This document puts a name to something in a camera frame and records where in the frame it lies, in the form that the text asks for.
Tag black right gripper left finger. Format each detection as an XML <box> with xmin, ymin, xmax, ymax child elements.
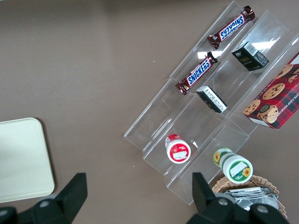
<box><xmin>0</xmin><ymin>173</ymin><xmax>88</xmax><ymax>224</ymax></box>

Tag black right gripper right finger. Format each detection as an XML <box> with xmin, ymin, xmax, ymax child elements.
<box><xmin>186</xmin><ymin>172</ymin><xmax>291</xmax><ymax>224</ymax></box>

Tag oval tan wicker basket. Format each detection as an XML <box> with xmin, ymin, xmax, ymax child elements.
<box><xmin>211</xmin><ymin>175</ymin><xmax>287</xmax><ymax>224</ymax></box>

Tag beige plastic tray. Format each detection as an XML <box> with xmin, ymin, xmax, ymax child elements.
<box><xmin>0</xmin><ymin>117</ymin><xmax>56</xmax><ymax>203</ymax></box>

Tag stacked aluminium foil containers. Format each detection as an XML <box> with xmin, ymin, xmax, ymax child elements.
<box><xmin>221</xmin><ymin>186</ymin><xmax>281</xmax><ymax>218</ymax></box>

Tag green lid yogurt cup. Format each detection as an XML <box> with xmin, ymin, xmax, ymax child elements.
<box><xmin>213</xmin><ymin>147</ymin><xmax>254</xmax><ymax>183</ymax></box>

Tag red lid yogurt cup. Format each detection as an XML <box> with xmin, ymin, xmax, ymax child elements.
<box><xmin>165</xmin><ymin>133</ymin><xmax>192</xmax><ymax>165</ymax></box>

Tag clear acrylic step shelf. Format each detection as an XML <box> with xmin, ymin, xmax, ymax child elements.
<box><xmin>123</xmin><ymin>0</ymin><xmax>299</xmax><ymax>206</ymax></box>

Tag small black box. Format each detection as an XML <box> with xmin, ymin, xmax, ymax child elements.
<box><xmin>231</xmin><ymin>41</ymin><xmax>270</xmax><ymax>72</ymax></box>
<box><xmin>195</xmin><ymin>85</ymin><xmax>228</xmax><ymax>114</ymax></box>

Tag red tartan cookie box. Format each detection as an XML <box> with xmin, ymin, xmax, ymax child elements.
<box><xmin>242</xmin><ymin>51</ymin><xmax>299</xmax><ymax>130</ymax></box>

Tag Snickers chocolate bar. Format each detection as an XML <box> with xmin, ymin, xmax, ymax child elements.
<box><xmin>175</xmin><ymin>51</ymin><xmax>219</xmax><ymax>96</ymax></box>
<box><xmin>207</xmin><ymin>6</ymin><xmax>256</xmax><ymax>50</ymax></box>

